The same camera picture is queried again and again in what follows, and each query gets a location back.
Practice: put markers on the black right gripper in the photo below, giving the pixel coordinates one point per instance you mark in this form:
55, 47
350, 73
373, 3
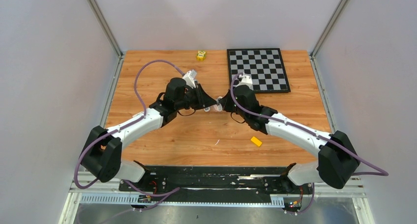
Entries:
225, 102

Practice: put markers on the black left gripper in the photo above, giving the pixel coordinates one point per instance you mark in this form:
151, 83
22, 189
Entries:
202, 99

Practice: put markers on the pink white small stapler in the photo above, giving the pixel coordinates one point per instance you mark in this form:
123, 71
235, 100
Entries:
216, 107

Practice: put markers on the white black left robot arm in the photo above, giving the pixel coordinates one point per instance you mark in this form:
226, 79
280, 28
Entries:
101, 154

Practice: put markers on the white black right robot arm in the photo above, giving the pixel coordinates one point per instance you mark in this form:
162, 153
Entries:
335, 154

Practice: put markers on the small yellow toy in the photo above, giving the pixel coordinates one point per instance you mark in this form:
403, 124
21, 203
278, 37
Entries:
201, 55

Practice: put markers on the yellow rectangular block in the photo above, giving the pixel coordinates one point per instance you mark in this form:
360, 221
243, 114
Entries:
256, 141

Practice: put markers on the black grey chessboard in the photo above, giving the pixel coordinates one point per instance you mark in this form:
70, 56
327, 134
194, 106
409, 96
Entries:
265, 66

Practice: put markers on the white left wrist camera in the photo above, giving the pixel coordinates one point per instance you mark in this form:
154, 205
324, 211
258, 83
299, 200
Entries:
189, 78

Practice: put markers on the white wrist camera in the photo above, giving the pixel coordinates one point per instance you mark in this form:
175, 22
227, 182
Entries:
245, 80
189, 78

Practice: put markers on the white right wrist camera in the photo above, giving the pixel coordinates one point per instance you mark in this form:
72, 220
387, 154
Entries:
245, 80

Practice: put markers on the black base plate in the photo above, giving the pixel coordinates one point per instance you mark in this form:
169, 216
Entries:
211, 180

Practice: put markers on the aluminium rail base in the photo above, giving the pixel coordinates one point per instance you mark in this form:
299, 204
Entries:
244, 191

